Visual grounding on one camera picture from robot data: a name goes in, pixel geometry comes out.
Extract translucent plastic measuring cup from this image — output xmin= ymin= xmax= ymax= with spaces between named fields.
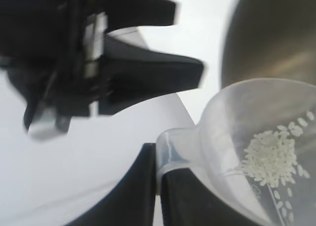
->
xmin=156 ymin=78 xmax=316 ymax=226

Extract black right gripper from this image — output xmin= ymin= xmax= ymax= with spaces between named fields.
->
xmin=0 ymin=0 xmax=110 ymax=117

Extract stainless steel bowl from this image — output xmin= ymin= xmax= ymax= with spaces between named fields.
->
xmin=220 ymin=0 xmax=316 ymax=91

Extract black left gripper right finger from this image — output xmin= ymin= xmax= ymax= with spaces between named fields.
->
xmin=160 ymin=167 xmax=275 ymax=226

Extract white rice grains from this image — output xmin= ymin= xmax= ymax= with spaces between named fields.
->
xmin=234 ymin=111 xmax=316 ymax=222

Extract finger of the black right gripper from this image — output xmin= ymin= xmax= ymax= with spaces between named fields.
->
xmin=98 ymin=35 xmax=206 ymax=116
xmin=105 ymin=0 xmax=178 ymax=34

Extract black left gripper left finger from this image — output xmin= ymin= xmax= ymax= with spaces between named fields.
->
xmin=65 ymin=142 xmax=157 ymax=226

